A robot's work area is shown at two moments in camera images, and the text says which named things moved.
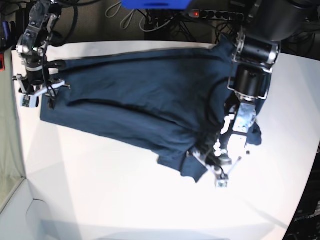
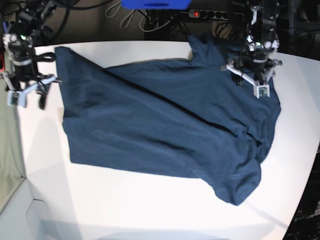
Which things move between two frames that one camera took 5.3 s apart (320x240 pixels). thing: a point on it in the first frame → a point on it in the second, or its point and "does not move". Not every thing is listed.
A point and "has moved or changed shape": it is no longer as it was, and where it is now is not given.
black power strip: x=216 y=14 does not move
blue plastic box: x=156 y=4 does not move
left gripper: x=35 y=89 → x=23 y=85
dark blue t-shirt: x=172 y=104 has moved or changed shape
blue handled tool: x=6 y=27 does not move
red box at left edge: x=2 y=68 does not move
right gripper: x=220 y=165 → x=260 y=71
